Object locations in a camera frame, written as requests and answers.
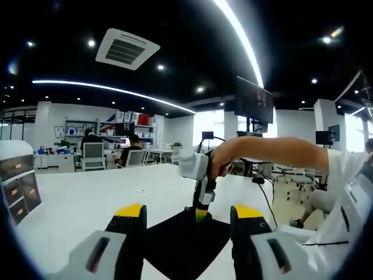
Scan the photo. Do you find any thin black device cable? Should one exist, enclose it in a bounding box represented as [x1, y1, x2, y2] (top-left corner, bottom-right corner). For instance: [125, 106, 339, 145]
[301, 240, 350, 247]

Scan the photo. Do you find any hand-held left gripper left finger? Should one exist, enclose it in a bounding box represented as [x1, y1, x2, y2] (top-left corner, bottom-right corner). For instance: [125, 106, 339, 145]
[57, 203, 148, 280]

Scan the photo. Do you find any white drawer unit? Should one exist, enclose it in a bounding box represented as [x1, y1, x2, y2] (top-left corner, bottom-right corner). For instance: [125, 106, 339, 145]
[0, 139, 42, 226]

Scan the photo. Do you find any person's white shirt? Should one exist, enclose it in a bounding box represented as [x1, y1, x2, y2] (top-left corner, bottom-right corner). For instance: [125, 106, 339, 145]
[302, 148, 373, 265]

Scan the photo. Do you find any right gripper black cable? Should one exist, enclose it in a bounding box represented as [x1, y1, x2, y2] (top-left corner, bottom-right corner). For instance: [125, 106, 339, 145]
[198, 135, 227, 154]

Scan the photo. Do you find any large hanging monitor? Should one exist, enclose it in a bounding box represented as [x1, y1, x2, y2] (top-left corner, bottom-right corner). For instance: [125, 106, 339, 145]
[234, 75, 275, 125]

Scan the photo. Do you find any person's right hand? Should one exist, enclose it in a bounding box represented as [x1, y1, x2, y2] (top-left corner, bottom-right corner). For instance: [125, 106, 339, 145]
[208, 141, 235, 179]

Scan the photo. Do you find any black mouse pad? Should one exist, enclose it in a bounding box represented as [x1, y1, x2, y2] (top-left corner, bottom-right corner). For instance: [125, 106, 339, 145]
[141, 209, 234, 280]

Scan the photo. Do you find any wall-mounted dark monitor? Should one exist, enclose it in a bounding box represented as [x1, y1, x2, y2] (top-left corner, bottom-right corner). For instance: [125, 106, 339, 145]
[315, 124, 341, 145]

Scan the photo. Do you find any white office chair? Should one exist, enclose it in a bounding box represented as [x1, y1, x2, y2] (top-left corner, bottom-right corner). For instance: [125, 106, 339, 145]
[124, 149, 149, 167]
[82, 142, 107, 172]

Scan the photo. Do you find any long curved ceiling light strip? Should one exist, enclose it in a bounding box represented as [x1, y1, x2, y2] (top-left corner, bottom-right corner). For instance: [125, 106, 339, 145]
[211, 0, 265, 88]

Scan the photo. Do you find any thin ceiling light strip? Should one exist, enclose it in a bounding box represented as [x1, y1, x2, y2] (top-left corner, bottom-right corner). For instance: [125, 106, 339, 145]
[31, 79, 196, 114]

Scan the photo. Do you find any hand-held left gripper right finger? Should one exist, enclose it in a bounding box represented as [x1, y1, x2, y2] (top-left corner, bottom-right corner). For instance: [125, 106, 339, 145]
[230, 204, 311, 280]

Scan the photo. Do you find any shelf with storage boxes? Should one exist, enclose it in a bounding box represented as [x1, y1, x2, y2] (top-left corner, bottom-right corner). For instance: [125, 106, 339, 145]
[100, 110, 159, 146]

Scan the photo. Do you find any ceiling air conditioner vent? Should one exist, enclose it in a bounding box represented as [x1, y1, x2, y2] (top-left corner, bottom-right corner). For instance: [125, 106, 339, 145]
[95, 27, 161, 71]

